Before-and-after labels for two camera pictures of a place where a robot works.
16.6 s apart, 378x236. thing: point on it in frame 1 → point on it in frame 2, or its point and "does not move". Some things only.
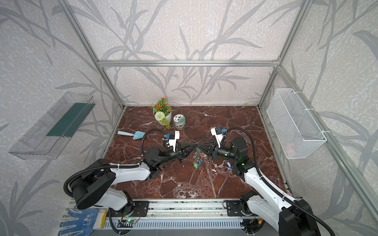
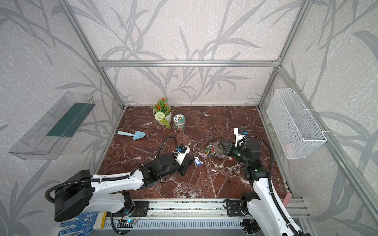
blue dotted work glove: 89,220 does not move
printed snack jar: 179,120 does not move
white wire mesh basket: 296,130 does not move
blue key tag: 229,164 → 197,162
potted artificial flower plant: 162,112 does not move
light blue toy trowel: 137,135 does not move
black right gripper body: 213,149 → 224,147
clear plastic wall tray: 46,138 does not move
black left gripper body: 178,152 → 183,166
